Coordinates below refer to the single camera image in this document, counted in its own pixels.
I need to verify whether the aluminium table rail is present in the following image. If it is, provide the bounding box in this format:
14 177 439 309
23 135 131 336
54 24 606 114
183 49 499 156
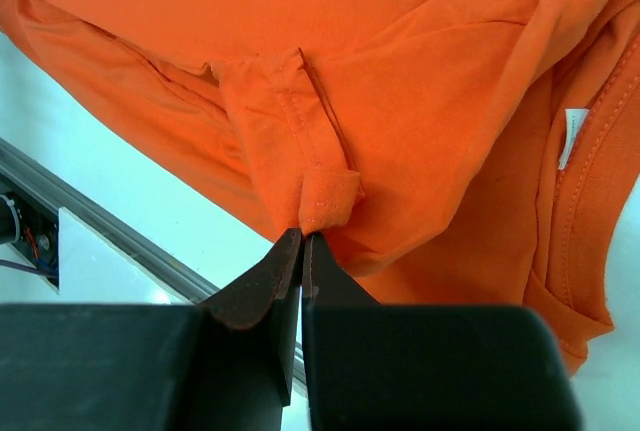
0 136 306 387

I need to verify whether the orange t-shirt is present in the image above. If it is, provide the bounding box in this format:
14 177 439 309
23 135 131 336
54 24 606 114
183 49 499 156
1 0 639 371

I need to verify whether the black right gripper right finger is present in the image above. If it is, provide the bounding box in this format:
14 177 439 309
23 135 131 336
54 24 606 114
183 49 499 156
302 234 583 430

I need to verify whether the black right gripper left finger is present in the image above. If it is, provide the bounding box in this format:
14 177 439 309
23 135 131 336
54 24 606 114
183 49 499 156
1 229 303 430

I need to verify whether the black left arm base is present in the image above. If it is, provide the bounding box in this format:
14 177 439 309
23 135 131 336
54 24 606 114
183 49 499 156
1 175 60 289

